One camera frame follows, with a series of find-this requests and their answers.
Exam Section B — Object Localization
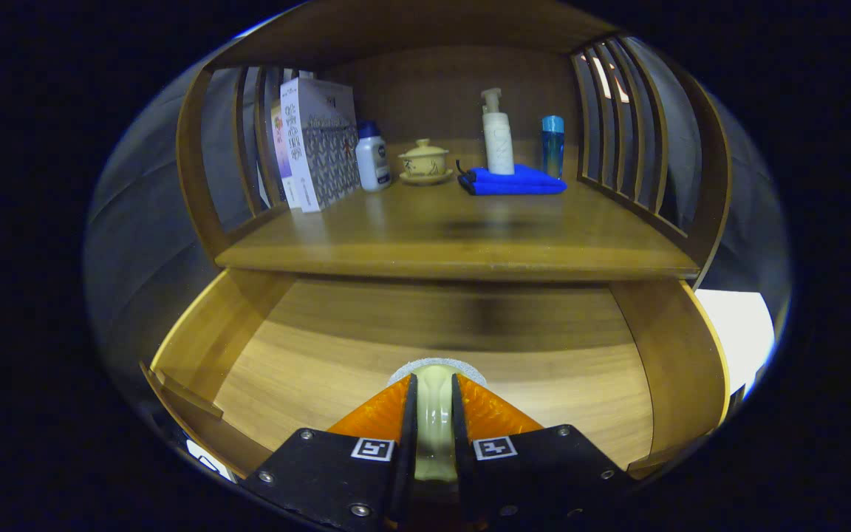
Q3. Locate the white pump bottle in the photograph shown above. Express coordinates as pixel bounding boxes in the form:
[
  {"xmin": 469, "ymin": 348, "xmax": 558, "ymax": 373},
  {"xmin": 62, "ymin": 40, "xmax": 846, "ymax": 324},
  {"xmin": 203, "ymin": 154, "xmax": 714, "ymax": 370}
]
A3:
[{"xmin": 480, "ymin": 88, "xmax": 516, "ymax": 176}]

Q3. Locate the white drawer cabinet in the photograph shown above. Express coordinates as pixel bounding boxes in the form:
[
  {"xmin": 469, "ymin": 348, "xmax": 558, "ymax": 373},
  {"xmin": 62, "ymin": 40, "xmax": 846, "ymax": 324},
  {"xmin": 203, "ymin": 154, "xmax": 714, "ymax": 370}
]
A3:
[{"xmin": 694, "ymin": 290, "xmax": 776, "ymax": 400}]

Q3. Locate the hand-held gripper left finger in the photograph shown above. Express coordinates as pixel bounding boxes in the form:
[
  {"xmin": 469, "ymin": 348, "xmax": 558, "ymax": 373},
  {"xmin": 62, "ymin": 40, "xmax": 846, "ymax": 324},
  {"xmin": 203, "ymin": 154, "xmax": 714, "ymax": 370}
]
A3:
[{"xmin": 241, "ymin": 373, "xmax": 419, "ymax": 532}]

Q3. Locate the brown wooden drawer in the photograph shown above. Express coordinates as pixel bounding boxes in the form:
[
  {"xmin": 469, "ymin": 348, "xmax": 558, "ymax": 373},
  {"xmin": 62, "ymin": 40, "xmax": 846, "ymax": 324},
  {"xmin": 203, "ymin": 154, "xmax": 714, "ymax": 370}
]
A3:
[{"xmin": 139, "ymin": 267, "xmax": 731, "ymax": 481}]

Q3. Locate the brown wooden cabinet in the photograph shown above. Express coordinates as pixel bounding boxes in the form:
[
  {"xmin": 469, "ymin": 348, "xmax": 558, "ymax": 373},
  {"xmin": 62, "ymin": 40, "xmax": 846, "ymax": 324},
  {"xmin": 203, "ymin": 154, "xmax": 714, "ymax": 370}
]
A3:
[{"xmin": 174, "ymin": 0, "xmax": 733, "ymax": 289}]

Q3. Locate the blue folded cloth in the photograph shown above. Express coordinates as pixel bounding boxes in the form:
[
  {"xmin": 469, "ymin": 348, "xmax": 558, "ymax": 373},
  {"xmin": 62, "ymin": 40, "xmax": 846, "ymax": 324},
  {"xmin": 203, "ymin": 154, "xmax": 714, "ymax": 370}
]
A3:
[{"xmin": 457, "ymin": 160, "xmax": 568, "ymax": 197}]

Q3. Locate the wooden countertop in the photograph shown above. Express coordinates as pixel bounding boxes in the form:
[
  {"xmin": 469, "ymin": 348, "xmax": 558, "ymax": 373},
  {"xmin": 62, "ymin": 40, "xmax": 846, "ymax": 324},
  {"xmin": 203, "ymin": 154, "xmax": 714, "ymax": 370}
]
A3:
[{"xmin": 215, "ymin": 137, "xmax": 701, "ymax": 282}]

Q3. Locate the yellow lidded teacup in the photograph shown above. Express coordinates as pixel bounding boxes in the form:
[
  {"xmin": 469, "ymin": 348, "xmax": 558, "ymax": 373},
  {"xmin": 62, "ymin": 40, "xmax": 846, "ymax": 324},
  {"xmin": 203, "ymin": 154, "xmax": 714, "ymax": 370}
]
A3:
[{"xmin": 397, "ymin": 138, "xmax": 454, "ymax": 186}]

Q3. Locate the clear blue bottle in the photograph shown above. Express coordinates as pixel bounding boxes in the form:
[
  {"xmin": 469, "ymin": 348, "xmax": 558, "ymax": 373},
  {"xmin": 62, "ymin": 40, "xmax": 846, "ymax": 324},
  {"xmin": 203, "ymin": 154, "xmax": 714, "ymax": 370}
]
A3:
[{"xmin": 541, "ymin": 115, "xmax": 566, "ymax": 180}]

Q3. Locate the thick white book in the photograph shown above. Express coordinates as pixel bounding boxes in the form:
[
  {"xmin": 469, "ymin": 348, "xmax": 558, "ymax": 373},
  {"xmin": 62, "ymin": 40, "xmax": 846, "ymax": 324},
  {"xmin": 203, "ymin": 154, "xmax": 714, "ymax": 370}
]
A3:
[{"xmin": 280, "ymin": 77, "xmax": 362, "ymax": 214}]

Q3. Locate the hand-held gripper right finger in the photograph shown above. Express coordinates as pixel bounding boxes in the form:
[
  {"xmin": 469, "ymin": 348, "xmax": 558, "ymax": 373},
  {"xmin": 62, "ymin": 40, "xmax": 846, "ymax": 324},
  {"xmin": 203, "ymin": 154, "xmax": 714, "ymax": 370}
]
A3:
[{"xmin": 451, "ymin": 373, "xmax": 640, "ymax": 529}]

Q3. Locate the white bottle blue cap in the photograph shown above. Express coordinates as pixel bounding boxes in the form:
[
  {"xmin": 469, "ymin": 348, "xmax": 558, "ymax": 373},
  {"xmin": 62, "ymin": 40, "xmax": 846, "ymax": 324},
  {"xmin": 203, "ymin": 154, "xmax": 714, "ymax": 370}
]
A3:
[{"xmin": 355, "ymin": 121, "xmax": 392, "ymax": 193}]

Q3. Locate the thin purple white book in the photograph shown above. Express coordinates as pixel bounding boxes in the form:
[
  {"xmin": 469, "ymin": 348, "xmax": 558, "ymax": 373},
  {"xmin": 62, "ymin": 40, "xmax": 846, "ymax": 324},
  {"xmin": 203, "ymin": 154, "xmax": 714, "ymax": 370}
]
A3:
[{"xmin": 270, "ymin": 103, "xmax": 301, "ymax": 210}]

